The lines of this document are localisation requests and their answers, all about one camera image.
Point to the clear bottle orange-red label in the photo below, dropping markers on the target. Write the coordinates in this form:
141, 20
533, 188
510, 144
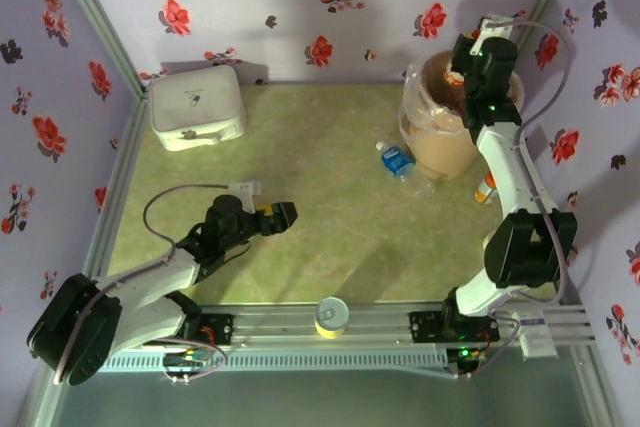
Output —
454, 78

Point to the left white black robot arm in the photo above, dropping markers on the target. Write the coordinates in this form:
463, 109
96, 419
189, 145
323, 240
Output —
150, 277

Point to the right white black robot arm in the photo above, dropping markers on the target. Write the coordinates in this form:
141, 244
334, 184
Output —
510, 167

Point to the clear plastic bin liner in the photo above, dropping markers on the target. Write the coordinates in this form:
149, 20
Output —
415, 92

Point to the beige round waste bin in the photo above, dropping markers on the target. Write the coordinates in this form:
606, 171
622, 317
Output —
445, 147

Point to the yellow tin can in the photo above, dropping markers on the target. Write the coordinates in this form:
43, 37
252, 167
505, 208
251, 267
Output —
331, 317

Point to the small bottle orange cap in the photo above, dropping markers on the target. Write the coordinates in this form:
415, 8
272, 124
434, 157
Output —
484, 192

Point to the clear bottle blue label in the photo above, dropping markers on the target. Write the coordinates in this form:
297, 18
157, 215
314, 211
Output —
397, 162

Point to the white zipped case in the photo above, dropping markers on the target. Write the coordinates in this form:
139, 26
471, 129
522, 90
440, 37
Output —
195, 102

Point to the green circuit board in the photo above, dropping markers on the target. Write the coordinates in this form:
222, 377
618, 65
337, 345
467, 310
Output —
187, 359

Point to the black controller box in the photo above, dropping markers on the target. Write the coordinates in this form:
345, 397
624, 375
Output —
465, 353

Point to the white paper tag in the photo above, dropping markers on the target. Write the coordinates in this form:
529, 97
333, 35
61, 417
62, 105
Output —
535, 339

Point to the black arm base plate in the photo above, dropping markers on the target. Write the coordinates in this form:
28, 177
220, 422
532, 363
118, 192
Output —
425, 327
220, 327

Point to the aluminium side rail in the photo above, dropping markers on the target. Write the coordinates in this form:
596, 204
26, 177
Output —
120, 172

